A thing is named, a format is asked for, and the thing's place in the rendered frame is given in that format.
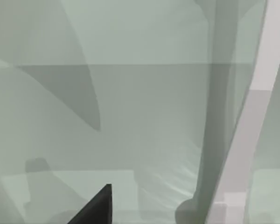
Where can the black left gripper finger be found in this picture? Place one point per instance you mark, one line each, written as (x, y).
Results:
(100, 207)

